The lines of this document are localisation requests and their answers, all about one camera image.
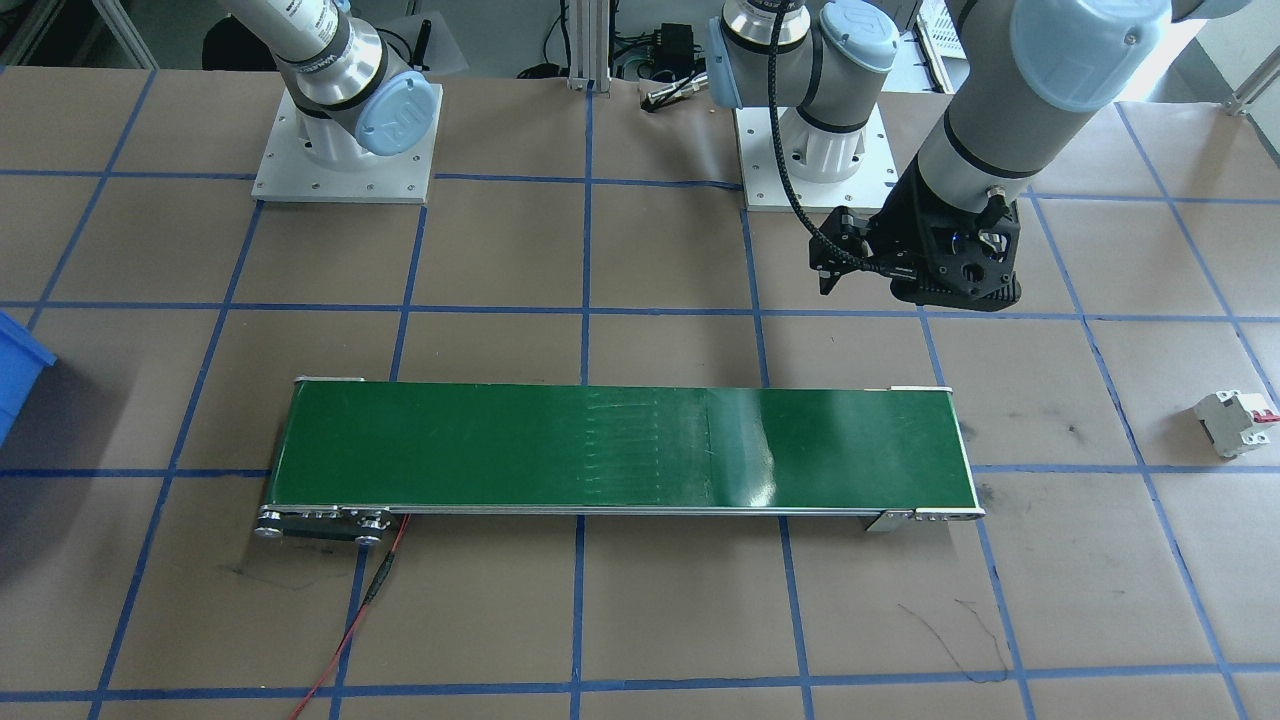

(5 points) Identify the silver metal connector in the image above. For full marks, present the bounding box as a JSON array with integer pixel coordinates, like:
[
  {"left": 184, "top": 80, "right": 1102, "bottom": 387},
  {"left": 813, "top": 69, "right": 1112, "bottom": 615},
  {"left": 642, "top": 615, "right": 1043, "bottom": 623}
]
[{"left": 645, "top": 80, "right": 711, "bottom": 109}]

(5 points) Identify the white red circuit breaker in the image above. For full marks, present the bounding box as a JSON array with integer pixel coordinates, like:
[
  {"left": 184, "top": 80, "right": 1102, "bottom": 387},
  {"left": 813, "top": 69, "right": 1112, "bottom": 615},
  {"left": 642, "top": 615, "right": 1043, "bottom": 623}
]
[{"left": 1195, "top": 390, "right": 1279, "bottom": 459}]

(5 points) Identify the green conveyor belt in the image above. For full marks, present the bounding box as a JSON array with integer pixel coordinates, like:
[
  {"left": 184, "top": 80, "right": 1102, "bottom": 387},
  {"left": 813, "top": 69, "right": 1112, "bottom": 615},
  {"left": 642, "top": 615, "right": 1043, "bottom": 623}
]
[{"left": 255, "top": 377, "right": 986, "bottom": 549}]

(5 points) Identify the blue plastic storage bin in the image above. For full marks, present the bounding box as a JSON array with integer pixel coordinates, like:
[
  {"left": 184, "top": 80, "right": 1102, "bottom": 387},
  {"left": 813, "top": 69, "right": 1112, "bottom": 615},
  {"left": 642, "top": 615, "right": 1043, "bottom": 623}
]
[{"left": 0, "top": 310, "right": 58, "bottom": 446}]

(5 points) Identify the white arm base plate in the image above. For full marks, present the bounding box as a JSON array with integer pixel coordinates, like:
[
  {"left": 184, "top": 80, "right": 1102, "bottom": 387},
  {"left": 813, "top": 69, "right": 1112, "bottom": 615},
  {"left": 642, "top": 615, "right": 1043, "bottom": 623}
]
[
  {"left": 252, "top": 85, "right": 438, "bottom": 204},
  {"left": 735, "top": 100, "right": 901, "bottom": 213}
]

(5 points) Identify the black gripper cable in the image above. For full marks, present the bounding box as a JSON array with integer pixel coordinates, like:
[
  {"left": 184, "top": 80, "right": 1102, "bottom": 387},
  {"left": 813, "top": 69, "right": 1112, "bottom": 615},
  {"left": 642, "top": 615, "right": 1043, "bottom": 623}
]
[{"left": 765, "top": 0, "right": 851, "bottom": 263}]

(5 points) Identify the white wire basket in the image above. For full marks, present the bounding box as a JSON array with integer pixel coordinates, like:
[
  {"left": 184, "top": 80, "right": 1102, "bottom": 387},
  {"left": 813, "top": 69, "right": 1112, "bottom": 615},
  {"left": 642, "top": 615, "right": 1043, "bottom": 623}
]
[{"left": 915, "top": 0, "right": 966, "bottom": 91}]

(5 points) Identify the black adapter with cables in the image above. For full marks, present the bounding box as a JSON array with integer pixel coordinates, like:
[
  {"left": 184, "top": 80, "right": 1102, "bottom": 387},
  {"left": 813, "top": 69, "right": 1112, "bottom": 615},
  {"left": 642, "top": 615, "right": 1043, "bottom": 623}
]
[{"left": 648, "top": 25, "right": 706, "bottom": 69}]

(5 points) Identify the red conveyor power wire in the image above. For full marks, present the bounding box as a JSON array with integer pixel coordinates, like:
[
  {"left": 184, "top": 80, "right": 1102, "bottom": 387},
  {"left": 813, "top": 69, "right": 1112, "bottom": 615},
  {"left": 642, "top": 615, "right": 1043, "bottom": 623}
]
[{"left": 290, "top": 512, "right": 411, "bottom": 720}]

